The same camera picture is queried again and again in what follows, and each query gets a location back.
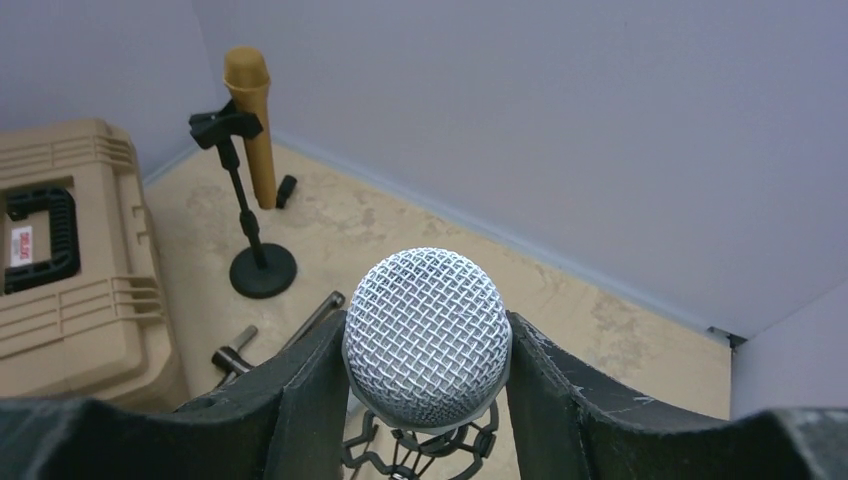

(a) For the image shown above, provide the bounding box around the white microphone silver grille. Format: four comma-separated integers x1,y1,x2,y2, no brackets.
342,247,513,435

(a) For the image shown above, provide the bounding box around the gold microphone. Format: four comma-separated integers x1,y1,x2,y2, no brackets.
223,46,277,210

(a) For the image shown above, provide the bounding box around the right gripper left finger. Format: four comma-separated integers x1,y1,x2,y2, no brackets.
1,312,348,479

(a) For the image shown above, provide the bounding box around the black tripod shock mount stand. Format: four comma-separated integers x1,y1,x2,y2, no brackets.
341,402,500,480

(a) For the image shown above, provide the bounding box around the grey metal T-bar tool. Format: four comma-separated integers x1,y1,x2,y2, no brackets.
211,290,347,389

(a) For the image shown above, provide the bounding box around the black clip stand round base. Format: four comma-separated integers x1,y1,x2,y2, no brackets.
188,100,298,299

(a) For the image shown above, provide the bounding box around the small black adapter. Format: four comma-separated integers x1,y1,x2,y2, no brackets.
275,175,298,210

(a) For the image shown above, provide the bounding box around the tan hard case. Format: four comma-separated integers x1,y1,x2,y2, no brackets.
1,119,188,412

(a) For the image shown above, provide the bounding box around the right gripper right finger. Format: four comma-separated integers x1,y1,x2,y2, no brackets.
506,312,847,479

